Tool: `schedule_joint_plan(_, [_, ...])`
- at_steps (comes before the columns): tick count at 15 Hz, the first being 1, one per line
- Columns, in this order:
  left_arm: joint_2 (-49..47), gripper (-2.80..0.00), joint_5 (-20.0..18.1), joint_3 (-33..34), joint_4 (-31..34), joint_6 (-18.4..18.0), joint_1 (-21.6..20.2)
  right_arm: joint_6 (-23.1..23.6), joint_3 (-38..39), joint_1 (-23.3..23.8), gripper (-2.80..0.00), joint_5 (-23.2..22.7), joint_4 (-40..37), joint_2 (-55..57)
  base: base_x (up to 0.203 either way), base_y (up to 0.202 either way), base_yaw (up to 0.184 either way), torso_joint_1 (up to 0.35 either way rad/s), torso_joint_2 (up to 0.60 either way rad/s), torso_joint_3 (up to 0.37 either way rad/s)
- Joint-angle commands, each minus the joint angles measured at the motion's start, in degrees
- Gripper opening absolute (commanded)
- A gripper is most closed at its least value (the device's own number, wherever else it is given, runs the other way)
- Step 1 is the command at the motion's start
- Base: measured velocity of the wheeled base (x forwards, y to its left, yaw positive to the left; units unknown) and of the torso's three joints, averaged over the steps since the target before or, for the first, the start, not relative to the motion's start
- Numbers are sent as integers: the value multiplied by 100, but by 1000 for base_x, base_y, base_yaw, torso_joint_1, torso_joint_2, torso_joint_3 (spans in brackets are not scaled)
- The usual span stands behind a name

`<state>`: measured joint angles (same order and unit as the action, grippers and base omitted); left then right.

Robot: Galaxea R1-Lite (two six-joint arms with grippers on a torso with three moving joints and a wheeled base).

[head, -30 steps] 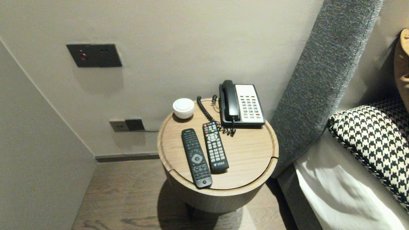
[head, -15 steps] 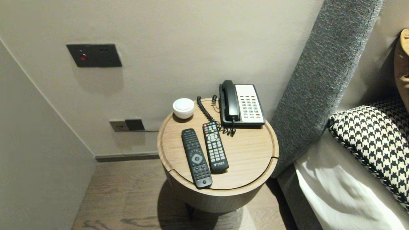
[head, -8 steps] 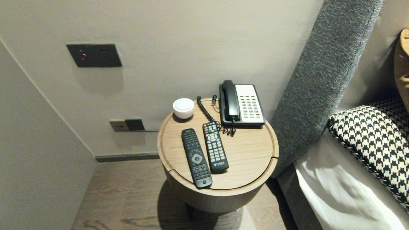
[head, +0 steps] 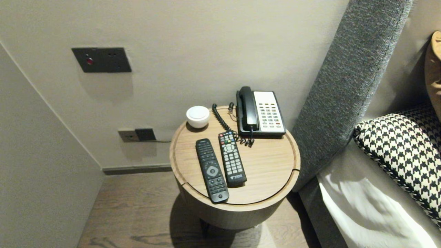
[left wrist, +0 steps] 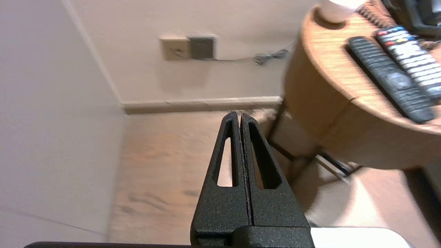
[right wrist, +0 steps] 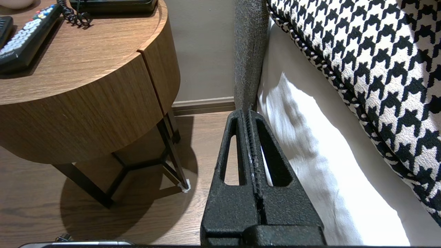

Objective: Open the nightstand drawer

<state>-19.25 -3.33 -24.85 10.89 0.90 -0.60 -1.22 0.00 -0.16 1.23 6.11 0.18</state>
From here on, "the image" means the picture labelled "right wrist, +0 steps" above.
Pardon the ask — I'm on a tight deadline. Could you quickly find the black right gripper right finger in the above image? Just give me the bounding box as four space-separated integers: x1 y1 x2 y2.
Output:
249 110 323 226

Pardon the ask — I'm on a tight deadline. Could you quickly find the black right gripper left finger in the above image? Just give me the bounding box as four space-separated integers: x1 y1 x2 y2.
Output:
201 110 261 246

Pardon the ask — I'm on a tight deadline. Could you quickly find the black remote grey navigation pad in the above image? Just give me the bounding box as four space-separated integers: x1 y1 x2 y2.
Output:
0 15 14 49

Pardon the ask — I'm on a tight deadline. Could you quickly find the grey white robot base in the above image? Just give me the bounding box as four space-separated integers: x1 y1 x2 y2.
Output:
19 240 135 248

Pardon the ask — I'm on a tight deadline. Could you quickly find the white bed sheet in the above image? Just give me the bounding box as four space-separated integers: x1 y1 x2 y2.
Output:
257 17 441 246

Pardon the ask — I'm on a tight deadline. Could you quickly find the grey baseboard strip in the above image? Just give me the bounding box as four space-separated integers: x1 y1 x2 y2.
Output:
172 97 236 116

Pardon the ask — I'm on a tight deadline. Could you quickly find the grey fabric headboard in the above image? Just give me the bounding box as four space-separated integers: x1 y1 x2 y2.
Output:
234 0 270 112

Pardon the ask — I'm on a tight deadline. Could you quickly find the black white houndstooth pillow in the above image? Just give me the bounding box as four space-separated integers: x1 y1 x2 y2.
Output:
267 0 441 226

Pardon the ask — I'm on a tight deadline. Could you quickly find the round wooden nightstand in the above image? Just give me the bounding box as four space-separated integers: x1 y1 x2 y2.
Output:
0 0 192 209

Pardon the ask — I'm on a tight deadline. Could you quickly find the black and white telephone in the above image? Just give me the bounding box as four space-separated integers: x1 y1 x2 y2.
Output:
69 0 158 14

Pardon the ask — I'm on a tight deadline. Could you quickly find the small white round device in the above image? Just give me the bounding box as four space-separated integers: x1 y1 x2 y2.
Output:
0 0 35 10

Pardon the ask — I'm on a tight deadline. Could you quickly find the black coiled telephone cord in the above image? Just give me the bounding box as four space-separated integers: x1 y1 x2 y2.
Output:
57 0 93 28

